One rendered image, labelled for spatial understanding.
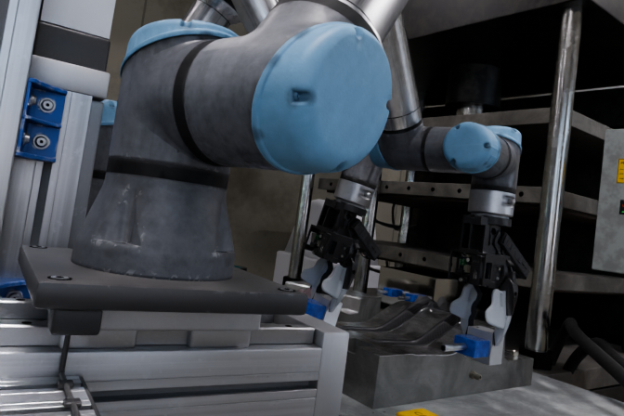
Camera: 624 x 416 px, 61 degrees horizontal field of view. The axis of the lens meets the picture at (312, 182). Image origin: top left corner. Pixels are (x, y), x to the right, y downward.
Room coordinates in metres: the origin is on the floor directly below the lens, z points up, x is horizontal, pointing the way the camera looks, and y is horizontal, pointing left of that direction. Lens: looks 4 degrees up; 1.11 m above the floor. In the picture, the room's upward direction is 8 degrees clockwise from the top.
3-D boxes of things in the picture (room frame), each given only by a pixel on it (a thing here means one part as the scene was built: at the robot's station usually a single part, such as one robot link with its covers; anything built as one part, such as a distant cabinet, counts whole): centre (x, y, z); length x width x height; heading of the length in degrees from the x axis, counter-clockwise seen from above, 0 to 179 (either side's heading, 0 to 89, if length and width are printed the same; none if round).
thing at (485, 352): (0.91, -0.30, 0.93); 0.13 x 0.05 x 0.05; 127
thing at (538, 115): (2.22, -0.66, 1.51); 1.10 x 0.70 x 0.05; 37
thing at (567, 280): (2.21, -0.66, 1.01); 1.10 x 0.74 x 0.05; 37
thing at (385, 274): (2.10, -0.58, 0.87); 0.50 x 0.27 x 0.17; 127
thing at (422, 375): (1.18, -0.27, 0.87); 0.50 x 0.26 x 0.14; 127
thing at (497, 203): (0.92, -0.31, 1.17); 0.08 x 0.08 x 0.05
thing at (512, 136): (0.92, -0.31, 1.25); 0.09 x 0.08 x 0.11; 144
